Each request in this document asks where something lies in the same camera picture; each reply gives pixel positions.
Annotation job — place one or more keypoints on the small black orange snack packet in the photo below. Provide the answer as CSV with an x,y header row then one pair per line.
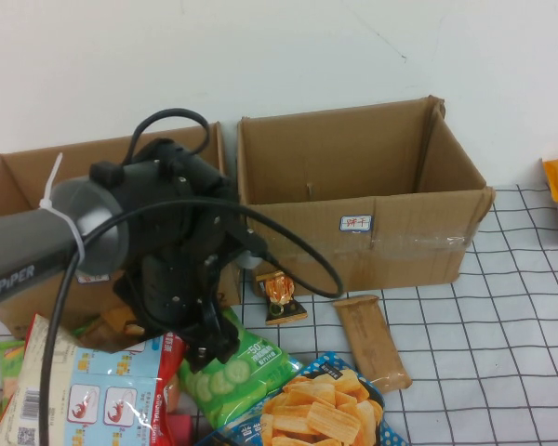
x,y
281,297

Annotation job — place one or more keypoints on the red rimmed white label sticker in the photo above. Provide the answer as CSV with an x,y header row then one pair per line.
x,y
95,278

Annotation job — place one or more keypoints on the open cardboard box blue label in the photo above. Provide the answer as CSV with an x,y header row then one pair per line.
x,y
353,260

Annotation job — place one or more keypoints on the blue dotted potato chip bag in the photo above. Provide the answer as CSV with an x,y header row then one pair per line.
x,y
321,409

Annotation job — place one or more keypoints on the open cardboard box marked F2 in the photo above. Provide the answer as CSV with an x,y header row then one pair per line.
x,y
28,176

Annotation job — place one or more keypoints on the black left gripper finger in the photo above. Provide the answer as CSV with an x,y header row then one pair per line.
x,y
199,353
223,339

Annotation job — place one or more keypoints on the hot pink foam block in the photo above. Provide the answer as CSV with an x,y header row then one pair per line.
x,y
181,429

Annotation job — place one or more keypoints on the green snack bag with barcode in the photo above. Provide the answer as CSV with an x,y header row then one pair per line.
x,y
9,358

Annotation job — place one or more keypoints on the green Lay's cucumber chip bag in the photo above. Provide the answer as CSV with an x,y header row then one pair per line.
x,y
251,371

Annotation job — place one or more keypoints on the brown burger print snack pack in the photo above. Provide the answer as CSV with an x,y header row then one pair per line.
x,y
116,320

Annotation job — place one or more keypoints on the white black grid tablecloth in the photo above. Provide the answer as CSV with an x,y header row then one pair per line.
x,y
493,348

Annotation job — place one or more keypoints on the shrimp cracker bag blue red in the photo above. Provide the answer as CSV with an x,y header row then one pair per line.
x,y
111,395

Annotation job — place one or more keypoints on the white zip tie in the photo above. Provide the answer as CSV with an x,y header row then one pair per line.
x,y
51,190

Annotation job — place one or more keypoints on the blue rimmed white label sticker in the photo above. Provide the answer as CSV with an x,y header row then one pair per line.
x,y
356,223

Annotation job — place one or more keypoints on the brown foil snack bar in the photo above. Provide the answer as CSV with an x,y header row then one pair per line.
x,y
372,344

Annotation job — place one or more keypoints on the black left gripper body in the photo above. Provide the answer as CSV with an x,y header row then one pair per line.
x,y
167,297

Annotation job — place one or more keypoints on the grey black left Piper arm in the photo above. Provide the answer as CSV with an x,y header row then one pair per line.
x,y
23,241

